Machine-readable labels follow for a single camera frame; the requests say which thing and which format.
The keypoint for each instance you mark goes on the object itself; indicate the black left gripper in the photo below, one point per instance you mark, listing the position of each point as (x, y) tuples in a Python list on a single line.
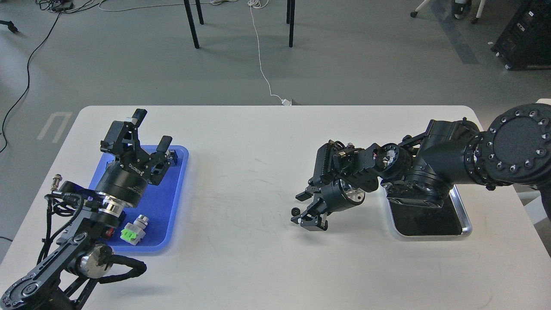
[(127, 182)]

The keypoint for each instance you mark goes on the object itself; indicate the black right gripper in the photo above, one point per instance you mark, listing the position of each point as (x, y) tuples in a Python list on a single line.
[(335, 197)]

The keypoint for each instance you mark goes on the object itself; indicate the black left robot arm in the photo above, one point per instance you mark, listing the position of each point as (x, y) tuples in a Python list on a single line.
[(74, 259)]

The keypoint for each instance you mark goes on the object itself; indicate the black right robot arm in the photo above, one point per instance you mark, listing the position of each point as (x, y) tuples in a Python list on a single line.
[(420, 171)]

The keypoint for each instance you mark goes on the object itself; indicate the silver metal tray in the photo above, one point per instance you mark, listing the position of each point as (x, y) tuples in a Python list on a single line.
[(431, 224)]

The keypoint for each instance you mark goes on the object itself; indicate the red emergency stop button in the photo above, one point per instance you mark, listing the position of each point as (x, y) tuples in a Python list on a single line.
[(108, 234)]

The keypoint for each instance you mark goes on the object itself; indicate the white chair at right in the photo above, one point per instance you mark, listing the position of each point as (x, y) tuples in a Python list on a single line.
[(531, 200)]

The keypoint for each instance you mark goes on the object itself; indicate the white office chair base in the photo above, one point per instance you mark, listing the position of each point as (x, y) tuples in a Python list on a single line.
[(459, 9)]

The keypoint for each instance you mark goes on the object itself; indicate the black equipment cart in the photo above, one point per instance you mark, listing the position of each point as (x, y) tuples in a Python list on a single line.
[(525, 43)]

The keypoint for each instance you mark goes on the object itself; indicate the green white push button switch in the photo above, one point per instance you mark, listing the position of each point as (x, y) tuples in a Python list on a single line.
[(135, 231)]

